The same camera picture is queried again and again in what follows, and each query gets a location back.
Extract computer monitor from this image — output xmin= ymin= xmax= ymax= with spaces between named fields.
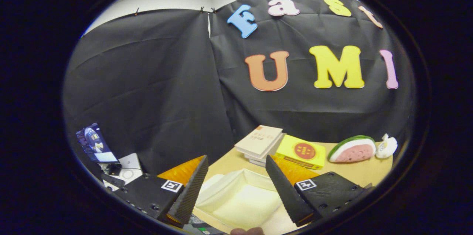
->
xmin=76 ymin=122 xmax=119 ymax=164

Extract beige book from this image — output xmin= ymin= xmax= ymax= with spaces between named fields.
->
xmin=234 ymin=125 xmax=283 ymax=159

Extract white duck plush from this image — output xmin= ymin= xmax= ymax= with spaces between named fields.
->
xmin=375 ymin=133 xmax=398 ymax=159

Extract watermelon slice plush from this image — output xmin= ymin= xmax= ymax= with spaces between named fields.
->
xmin=327 ymin=135 xmax=377 ymax=163

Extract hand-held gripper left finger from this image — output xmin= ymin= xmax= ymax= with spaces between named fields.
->
xmin=111 ymin=155 xmax=209 ymax=228

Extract white box device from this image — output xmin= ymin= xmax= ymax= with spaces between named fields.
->
xmin=102 ymin=153 xmax=144 ymax=191

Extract cream fabric storage box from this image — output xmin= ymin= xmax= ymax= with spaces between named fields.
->
xmin=194 ymin=168 xmax=284 ymax=230

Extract white book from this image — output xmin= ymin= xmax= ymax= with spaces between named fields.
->
xmin=244 ymin=148 xmax=278 ymax=167

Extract black backdrop cloth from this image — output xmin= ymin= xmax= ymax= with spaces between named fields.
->
xmin=62 ymin=0 xmax=416 ymax=176

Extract yellow book with red circle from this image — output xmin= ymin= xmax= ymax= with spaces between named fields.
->
xmin=275 ymin=134 xmax=326 ymax=170

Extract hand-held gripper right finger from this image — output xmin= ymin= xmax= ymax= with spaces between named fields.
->
xmin=265 ymin=155 xmax=374 ymax=227

